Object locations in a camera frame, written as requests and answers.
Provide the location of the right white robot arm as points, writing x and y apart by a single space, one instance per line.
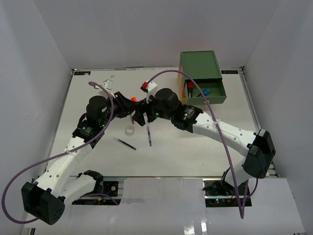
257 148

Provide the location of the pink highlighter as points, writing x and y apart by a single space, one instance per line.
190 89

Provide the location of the green drawer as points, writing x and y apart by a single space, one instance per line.
212 88

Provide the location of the black pen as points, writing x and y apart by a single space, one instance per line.
125 143

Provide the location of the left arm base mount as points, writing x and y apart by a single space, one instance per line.
107 197

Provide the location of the green drawer cabinet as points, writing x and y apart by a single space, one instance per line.
200 65

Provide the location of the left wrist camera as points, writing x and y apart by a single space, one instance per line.
108 86

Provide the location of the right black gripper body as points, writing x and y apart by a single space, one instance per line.
158 112

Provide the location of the small clear tape roll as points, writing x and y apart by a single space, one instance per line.
130 130

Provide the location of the blue pen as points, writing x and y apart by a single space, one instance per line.
149 134

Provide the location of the blue highlighter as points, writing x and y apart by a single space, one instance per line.
205 92

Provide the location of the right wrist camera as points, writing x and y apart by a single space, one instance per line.
150 89

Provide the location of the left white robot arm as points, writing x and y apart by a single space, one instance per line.
45 197

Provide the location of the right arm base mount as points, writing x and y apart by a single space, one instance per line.
218 197

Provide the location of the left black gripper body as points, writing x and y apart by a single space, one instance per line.
120 110

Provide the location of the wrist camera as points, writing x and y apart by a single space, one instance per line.
150 89
108 86

